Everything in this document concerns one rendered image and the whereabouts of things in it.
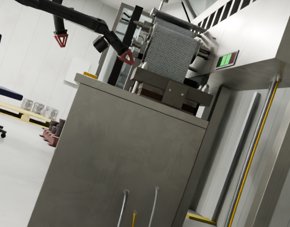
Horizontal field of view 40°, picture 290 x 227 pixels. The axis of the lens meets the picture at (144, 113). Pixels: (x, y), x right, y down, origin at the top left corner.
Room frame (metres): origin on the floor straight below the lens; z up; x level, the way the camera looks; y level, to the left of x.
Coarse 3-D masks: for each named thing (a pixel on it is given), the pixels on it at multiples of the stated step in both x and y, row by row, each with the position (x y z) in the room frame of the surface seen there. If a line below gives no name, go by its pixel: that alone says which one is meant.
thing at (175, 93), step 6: (168, 84) 1.90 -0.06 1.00; (174, 84) 1.91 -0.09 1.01; (168, 90) 1.90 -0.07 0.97; (174, 90) 1.91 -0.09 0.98; (180, 90) 1.91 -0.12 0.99; (186, 90) 1.92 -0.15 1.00; (168, 96) 1.91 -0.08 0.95; (174, 96) 1.91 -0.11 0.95; (180, 96) 1.91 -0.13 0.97; (162, 102) 1.92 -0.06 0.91; (168, 102) 1.91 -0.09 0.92; (174, 102) 1.91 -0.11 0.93; (180, 102) 1.91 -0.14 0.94; (180, 108) 1.92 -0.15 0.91
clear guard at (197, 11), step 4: (188, 0) 3.02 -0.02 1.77; (192, 0) 2.94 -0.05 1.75; (196, 0) 2.87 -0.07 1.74; (200, 0) 2.80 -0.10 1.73; (204, 0) 2.74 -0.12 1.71; (208, 0) 2.67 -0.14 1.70; (212, 0) 2.61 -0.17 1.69; (216, 0) 2.56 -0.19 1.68; (192, 4) 2.98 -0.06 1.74; (196, 4) 2.91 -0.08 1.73; (200, 4) 2.84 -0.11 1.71; (204, 4) 2.77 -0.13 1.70; (208, 4) 2.71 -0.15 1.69; (212, 4) 2.64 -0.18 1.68; (192, 8) 3.03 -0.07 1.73; (196, 8) 2.95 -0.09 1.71; (200, 8) 2.88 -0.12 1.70; (204, 8) 2.81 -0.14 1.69; (196, 12) 3.00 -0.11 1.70; (200, 12) 2.92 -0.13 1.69; (196, 16) 3.05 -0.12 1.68
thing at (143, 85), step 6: (144, 84) 1.92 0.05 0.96; (138, 90) 2.04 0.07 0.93; (144, 90) 1.92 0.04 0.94; (150, 90) 1.92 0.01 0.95; (156, 90) 1.93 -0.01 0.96; (162, 90) 1.93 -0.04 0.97; (144, 96) 1.92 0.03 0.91; (150, 96) 1.93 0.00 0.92; (156, 96) 1.93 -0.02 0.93; (162, 96) 1.93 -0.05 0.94; (186, 102) 1.95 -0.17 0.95; (192, 102) 1.95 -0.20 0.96; (174, 108) 1.94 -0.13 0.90; (186, 108) 1.95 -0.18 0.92; (192, 108) 1.96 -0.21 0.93; (192, 114) 1.96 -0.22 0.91
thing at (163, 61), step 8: (152, 48) 2.10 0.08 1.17; (160, 48) 2.11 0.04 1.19; (168, 48) 2.11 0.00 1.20; (152, 56) 2.10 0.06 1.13; (160, 56) 2.11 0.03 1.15; (168, 56) 2.12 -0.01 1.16; (176, 56) 2.12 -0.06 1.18; (184, 56) 2.13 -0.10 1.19; (152, 64) 2.11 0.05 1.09; (160, 64) 2.11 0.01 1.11; (168, 64) 2.12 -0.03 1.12; (176, 64) 2.12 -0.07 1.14; (184, 64) 2.13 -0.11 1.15; (160, 72) 2.11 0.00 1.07; (168, 72) 2.12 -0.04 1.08; (176, 72) 2.13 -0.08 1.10; (184, 72) 2.13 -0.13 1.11; (176, 80) 2.13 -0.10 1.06
